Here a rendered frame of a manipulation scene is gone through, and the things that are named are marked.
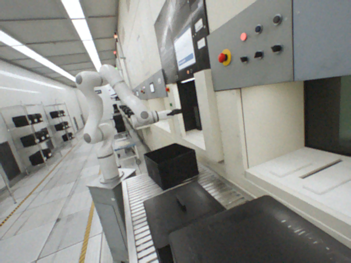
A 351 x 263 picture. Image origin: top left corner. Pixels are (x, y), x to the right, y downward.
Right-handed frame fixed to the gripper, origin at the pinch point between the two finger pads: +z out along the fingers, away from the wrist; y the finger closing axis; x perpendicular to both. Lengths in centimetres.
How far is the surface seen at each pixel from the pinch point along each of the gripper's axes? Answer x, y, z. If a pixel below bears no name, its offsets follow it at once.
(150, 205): -33, 41, -36
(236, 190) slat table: -43, 42, 9
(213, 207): -33, 57, -14
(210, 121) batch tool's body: -6.5, 26.6, 8.8
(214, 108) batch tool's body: -0.1, 26.7, 12.4
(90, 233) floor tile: -119, -79, -97
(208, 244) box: -18, 83, -29
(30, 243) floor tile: -119, -104, -162
